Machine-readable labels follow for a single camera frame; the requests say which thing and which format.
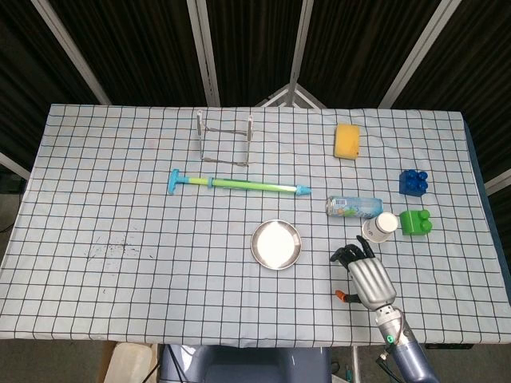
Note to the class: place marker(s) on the white plastic container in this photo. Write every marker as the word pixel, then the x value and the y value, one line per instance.
pixel 127 363

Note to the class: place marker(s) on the small plastic bottle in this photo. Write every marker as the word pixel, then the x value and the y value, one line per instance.
pixel 353 206

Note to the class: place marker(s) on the white paper cup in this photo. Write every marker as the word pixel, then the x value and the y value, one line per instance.
pixel 385 223

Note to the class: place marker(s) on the white metal screen post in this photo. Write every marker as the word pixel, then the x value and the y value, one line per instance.
pixel 499 182
pixel 415 52
pixel 68 44
pixel 14 165
pixel 300 40
pixel 203 52

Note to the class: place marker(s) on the white metal table leg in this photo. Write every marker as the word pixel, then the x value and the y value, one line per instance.
pixel 355 365

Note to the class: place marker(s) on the white triangular screen foot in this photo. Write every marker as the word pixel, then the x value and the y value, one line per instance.
pixel 275 97

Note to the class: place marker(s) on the green blue water pump toy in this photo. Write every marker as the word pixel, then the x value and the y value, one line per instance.
pixel 239 184

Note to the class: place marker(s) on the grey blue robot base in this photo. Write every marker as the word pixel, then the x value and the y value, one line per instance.
pixel 247 365

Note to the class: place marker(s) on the checked blue tablecloth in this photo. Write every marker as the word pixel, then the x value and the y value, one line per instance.
pixel 120 199

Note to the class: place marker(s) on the blue building block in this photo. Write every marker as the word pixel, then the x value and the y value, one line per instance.
pixel 413 184

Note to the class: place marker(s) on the green building block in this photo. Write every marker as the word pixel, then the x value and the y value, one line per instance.
pixel 415 223

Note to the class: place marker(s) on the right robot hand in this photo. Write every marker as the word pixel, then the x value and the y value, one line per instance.
pixel 371 279

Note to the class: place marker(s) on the yellow sponge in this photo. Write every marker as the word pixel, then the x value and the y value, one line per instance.
pixel 347 141

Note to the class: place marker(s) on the round metal plate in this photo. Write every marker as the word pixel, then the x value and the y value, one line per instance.
pixel 276 244

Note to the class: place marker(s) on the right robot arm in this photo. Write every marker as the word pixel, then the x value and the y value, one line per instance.
pixel 411 359

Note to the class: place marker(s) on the dark corrugated screen panel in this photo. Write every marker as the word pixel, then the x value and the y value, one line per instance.
pixel 139 52
pixel 24 80
pixel 351 48
pixel 255 48
pixel 471 80

